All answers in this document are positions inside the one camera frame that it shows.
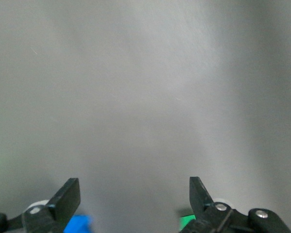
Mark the small green cube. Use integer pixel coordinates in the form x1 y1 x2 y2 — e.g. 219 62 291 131
178 215 197 231

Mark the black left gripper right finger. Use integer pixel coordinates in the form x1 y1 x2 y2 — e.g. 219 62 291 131
181 176 291 233

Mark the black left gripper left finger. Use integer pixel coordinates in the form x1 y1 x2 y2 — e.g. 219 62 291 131
0 178 81 233

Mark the dark grey table mat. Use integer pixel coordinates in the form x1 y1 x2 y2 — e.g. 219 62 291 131
0 0 291 233

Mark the blue plastic storage bin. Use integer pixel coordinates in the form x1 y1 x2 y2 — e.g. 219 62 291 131
63 214 94 233

